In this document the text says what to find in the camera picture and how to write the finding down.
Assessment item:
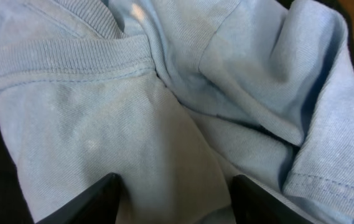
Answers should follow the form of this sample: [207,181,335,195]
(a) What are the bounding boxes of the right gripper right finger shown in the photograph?
[231,175,311,224]

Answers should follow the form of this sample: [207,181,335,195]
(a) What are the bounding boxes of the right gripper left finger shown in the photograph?
[39,173,121,224]

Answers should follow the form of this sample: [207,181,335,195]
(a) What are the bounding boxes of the light blue t-shirt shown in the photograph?
[0,1,354,223]

